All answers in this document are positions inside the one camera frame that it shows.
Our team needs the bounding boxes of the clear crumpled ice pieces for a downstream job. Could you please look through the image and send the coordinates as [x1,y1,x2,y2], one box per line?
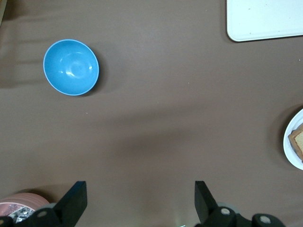
[8,204,33,223]

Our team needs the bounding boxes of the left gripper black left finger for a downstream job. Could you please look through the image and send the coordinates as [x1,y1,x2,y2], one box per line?
[28,181,88,227]

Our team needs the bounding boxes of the blue bowl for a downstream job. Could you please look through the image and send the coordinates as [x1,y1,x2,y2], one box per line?
[43,39,100,96]

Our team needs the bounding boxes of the bread slice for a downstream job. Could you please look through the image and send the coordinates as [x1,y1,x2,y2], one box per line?
[287,124,303,164]

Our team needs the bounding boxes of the white round plate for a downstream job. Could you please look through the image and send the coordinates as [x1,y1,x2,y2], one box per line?
[283,108,303,170]

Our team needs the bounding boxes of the pink bowl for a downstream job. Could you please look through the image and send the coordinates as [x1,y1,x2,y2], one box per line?
[0,192,50,222]

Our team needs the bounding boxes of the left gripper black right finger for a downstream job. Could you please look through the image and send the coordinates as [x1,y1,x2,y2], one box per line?
[194,181,251,227]

